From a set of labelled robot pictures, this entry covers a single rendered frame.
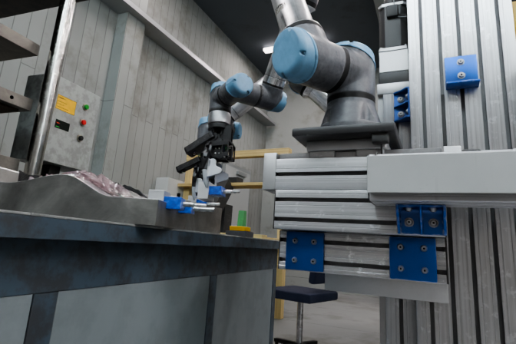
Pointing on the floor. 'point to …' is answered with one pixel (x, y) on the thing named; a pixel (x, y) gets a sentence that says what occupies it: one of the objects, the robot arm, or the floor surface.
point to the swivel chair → (296, 293)
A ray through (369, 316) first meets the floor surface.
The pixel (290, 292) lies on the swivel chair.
